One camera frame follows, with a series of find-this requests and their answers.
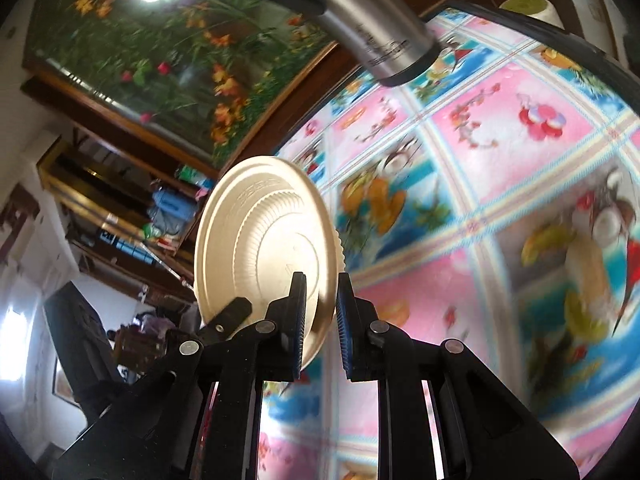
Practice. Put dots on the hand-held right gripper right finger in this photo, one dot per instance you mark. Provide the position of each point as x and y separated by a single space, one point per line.
344 330

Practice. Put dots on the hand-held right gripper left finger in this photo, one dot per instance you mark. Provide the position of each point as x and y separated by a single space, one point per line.
297 325

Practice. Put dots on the beige ribbed plastic bowl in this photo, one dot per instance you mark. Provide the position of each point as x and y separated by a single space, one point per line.
260 230

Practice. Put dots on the grey blue thermos flask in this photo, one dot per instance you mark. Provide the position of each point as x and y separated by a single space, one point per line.
165 222

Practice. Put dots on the green packet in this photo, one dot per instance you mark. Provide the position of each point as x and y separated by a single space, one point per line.
192 175

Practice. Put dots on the flower display glass panel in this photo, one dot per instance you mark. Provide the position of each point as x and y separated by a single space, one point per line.
150 60

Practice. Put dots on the stainless steel thermos jug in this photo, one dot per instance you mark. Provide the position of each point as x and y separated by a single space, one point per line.
360 25

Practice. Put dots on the white stool with green top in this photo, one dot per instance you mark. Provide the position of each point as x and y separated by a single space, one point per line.
532 10

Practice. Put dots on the framed wall picture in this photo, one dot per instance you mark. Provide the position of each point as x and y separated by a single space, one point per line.
62 382

